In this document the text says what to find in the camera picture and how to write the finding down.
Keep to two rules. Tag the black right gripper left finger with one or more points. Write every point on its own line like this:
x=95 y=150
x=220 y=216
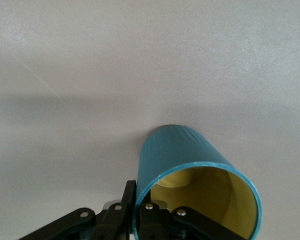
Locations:
x=110 y=222

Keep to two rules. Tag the teal cup yellow inside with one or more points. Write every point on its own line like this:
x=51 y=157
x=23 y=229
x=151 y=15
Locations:
x=180 y=150

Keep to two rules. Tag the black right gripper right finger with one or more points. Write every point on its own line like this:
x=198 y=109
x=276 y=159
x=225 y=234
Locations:
x=180 y=225

